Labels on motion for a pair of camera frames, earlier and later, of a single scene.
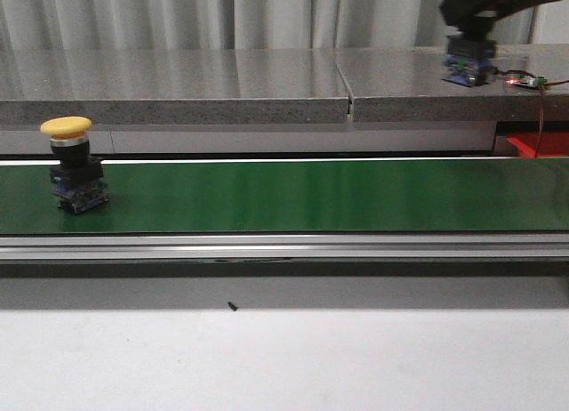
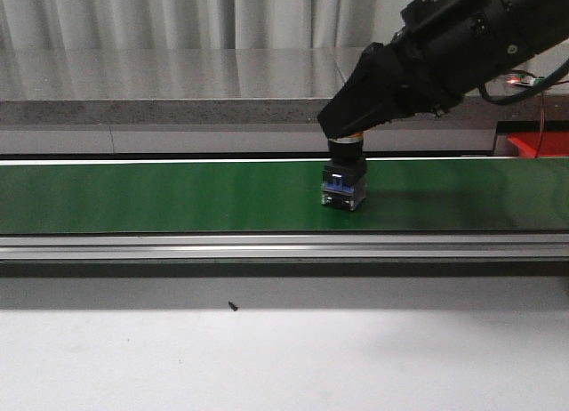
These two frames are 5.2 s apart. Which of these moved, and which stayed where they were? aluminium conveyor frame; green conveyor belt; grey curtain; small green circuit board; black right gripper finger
Moved: black right gripper finger
Stayed: small green circuit board; green conveyor belt; grey curtain; aluminium conveyor frame
